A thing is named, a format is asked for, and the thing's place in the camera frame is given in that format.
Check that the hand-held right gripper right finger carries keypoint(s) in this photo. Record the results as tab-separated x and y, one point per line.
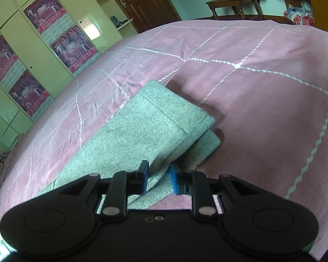
175	181

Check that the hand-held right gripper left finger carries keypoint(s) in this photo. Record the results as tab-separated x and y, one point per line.
144	178

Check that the grey towel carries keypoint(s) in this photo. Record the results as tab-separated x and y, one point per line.
153	120

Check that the pink checked bed sheet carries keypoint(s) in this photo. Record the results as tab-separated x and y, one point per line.
262	101

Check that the crumpled grey cloth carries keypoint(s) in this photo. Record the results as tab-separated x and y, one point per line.
2	161

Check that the white corner shelf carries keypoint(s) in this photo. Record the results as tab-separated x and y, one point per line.
125	21

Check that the dark teal shelf item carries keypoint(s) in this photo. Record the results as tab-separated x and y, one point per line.
116	21

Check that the pale yellow wardrobe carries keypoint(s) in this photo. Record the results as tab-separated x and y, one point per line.
8	24

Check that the red and white packets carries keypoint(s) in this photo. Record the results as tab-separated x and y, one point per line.
298	15

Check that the orange wooden shelf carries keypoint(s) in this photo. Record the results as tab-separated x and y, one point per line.
325	5

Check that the pink wall calendar poster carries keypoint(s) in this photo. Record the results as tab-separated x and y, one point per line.
72	47
27	91
2	58
45	8

